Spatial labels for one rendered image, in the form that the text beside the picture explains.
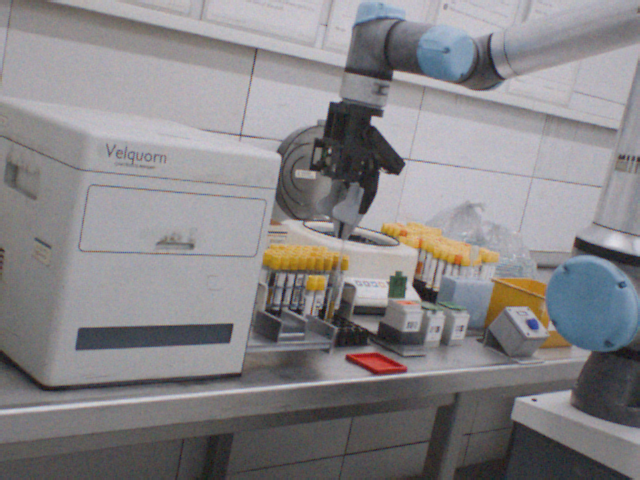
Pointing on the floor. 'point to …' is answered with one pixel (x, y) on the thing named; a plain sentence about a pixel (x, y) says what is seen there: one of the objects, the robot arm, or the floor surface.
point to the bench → (287, 399)
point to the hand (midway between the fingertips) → (345, 231)
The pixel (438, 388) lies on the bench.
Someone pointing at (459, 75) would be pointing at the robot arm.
